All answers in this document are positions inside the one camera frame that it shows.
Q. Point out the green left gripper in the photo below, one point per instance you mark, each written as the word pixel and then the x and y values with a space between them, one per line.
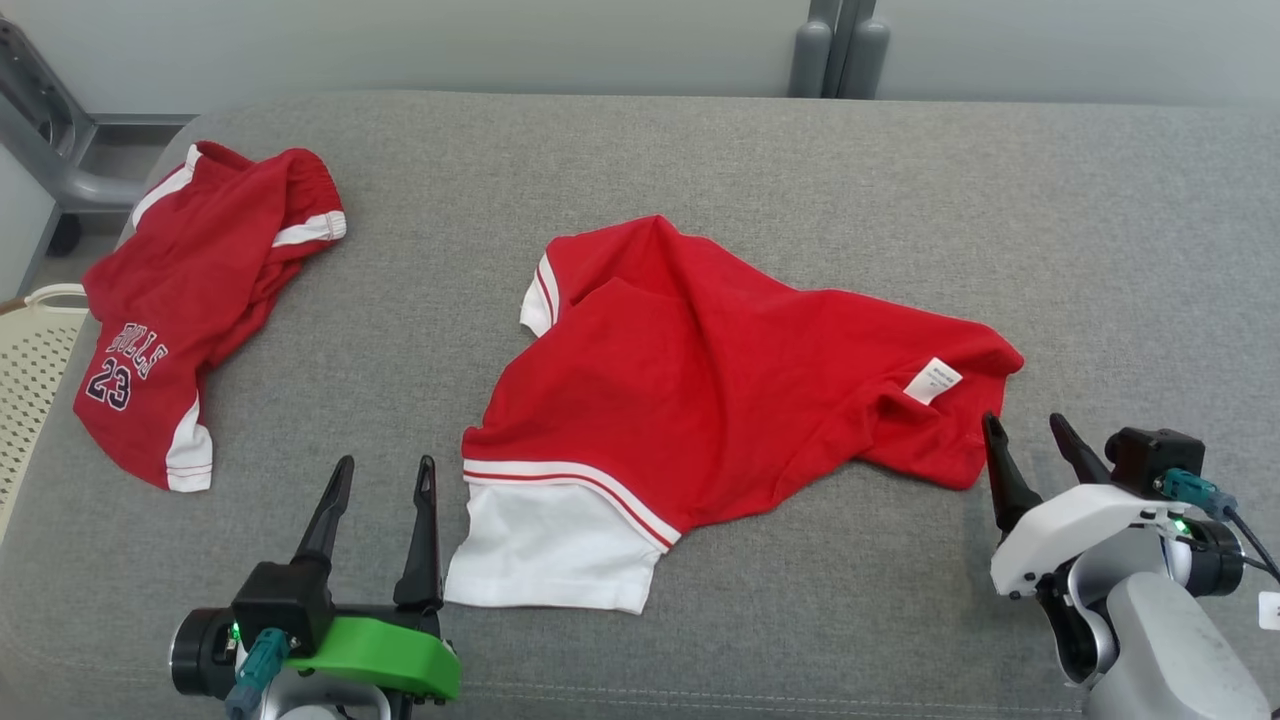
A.
pixel 390 655

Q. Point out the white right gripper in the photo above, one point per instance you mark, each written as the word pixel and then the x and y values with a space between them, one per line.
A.
pixel 1070 520

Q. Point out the red shorts number 23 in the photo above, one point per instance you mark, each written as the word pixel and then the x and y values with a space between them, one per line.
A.
pixel 190 300

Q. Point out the red t-shirt white sleeves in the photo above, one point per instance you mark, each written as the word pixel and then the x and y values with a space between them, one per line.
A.
pixel 700 400

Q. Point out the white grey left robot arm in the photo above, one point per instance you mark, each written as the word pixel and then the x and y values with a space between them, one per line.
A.
pixel 320 705

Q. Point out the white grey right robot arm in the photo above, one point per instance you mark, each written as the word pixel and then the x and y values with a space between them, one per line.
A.
pixel 1170 650

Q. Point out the cream perforated laundry basket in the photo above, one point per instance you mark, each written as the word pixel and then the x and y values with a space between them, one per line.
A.
pixel 30 380

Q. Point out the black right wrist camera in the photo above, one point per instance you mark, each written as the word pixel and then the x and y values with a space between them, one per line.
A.
pixel 1150 455

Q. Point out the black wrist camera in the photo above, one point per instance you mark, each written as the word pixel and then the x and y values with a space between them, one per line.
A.
pixel 280 600
pixel 1150 455

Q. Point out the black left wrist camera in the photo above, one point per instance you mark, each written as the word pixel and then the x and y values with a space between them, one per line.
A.
pixel 280 600

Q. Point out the grey partition post rounded feet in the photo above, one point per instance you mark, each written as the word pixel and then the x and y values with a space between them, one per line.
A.
pixel 812 50

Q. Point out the grey metal support frame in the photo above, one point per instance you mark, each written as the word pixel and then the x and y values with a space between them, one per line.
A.
pixel 50 110

